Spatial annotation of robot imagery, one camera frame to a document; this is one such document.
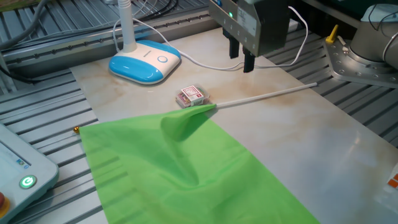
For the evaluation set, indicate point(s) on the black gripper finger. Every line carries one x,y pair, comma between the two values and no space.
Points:
234,48
248,62

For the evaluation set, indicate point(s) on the grey Schunk gripper body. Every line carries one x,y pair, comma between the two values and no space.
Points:
267,28

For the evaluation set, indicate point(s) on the green flag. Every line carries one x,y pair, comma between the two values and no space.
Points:
186,174

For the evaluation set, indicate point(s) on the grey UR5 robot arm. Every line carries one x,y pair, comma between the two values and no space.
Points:
373,40

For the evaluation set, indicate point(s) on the yellow plastic clip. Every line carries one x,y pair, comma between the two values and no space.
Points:
332,36

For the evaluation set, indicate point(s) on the blue and white desk lamp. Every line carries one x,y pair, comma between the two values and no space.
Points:
143,62

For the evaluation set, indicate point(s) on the marble pattern board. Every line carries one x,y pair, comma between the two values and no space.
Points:
311,140

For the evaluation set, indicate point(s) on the Rubik's cube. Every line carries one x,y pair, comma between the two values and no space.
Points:
394,182

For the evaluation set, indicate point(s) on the grey teach pendant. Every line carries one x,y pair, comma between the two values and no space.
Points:
25,168

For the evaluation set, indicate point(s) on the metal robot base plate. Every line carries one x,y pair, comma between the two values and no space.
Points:
342,68

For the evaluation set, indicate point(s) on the aluminium frame rail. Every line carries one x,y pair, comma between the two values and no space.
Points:
77,46

